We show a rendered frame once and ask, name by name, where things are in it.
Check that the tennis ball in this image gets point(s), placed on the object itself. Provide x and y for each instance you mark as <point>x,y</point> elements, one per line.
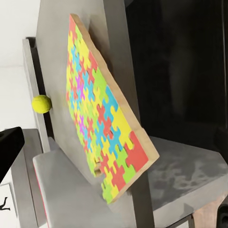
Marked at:
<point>41,104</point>

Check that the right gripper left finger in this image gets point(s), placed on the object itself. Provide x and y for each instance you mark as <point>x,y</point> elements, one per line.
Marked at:
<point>11,142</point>

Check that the toy box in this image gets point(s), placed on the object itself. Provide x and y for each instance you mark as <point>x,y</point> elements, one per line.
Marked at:
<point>29,203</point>

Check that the jigsaw puzzle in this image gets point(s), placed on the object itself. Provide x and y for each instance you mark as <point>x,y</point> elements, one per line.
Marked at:
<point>114,142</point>

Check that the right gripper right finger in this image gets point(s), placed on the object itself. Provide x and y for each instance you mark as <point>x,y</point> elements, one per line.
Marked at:
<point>220,141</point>

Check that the swivel chair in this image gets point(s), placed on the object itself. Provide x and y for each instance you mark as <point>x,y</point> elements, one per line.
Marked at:
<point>69,200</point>

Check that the desk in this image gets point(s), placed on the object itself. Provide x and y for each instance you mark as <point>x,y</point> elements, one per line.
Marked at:
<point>170,60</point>

